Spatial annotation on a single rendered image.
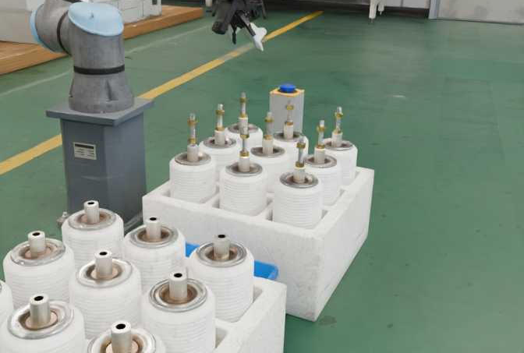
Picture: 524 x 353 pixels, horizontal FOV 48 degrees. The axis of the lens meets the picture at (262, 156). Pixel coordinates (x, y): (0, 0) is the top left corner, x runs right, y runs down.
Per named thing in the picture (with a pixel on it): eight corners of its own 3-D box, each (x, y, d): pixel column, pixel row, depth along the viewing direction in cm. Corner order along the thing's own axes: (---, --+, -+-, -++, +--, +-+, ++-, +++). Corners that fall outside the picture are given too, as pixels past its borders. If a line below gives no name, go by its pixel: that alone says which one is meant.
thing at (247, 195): (213, 256, 121) (213, 174, 115) (227, 235, 130) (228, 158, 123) (257, 264, 119) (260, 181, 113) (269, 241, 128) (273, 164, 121)
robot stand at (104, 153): (55, 226, 146) (44, 110, 135) (97, 197, 163) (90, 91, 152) (122, 239, 141) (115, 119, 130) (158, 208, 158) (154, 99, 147)
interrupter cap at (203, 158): (167, 162, 121) (166, 159, 121) (189, 152, 127) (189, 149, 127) (196, 170, 118) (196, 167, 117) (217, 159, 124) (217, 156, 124)
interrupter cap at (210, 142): (243, 144, 133) (243, 141, 133) (219, 152, 128) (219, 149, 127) (220, 136, 138) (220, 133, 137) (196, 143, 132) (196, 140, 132)
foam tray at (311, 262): (144, 273, 128) (141, 196, 121) (228, 204, 161) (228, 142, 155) (314, 322, 113) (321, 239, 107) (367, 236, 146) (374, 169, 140)
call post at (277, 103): (264, 202, 163) (269, 93, 152) (274, 193, 169) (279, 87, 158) (288, 208, 160) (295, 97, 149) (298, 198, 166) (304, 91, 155)
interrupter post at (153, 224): (143, 239, 90) (141, 220, 89) (151, 233, 92) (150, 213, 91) (155, 243, 89) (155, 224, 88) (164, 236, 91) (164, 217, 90)
